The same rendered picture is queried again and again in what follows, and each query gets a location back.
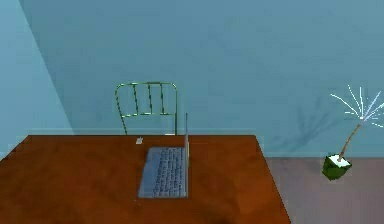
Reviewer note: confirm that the green metal chair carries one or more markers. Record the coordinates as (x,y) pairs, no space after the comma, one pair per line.
(146,100)

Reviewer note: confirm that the small white object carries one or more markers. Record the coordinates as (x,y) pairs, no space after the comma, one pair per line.
(139,140)

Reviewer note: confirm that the gray laptop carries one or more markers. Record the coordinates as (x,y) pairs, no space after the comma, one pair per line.
(166,173)

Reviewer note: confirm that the white plant in green pot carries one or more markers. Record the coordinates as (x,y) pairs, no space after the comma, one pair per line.
(336,166)

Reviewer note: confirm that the brown wooden table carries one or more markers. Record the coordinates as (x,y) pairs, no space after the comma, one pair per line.
(83,180)

